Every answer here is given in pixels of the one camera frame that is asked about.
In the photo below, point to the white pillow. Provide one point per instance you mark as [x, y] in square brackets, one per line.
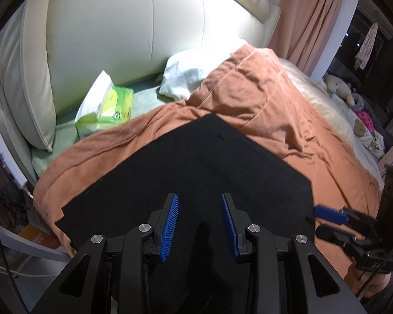
[186, 72]

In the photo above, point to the floral hanging garment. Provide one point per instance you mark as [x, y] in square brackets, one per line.
[366, 45]

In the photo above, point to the black pants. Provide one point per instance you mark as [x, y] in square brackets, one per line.
[199, 157]

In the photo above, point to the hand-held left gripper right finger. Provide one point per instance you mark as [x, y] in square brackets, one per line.
[229, 225]

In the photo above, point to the orange book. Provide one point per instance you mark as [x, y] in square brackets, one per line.
[39, 238]

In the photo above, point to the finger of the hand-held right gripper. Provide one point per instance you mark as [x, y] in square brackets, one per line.
[327, 213]
[330, 234]

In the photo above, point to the grey plush toy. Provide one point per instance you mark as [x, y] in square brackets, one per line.
[358, 102]

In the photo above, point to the bear print pillow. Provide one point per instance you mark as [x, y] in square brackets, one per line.
[371, 139]

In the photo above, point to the orange blanket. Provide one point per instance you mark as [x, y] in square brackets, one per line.
[249, 88]

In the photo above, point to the beige teddy plush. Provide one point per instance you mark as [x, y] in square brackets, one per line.
[339, 86]

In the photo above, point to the pink curtain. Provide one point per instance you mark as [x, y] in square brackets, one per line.
[308, 13]

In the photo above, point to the cream padded headboard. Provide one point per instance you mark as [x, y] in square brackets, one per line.
[118, 23]

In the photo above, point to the cream bed sheet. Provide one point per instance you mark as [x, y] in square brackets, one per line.
[330, 121]

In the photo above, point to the green tissue pack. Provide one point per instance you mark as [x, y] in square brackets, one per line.
[118, 101]

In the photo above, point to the pale green bed sheet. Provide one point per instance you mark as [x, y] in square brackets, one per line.
[144, 95]

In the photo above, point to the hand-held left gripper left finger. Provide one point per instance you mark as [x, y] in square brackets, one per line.
[168, 229]

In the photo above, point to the person's right forearm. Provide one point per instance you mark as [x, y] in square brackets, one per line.
[380, 287]

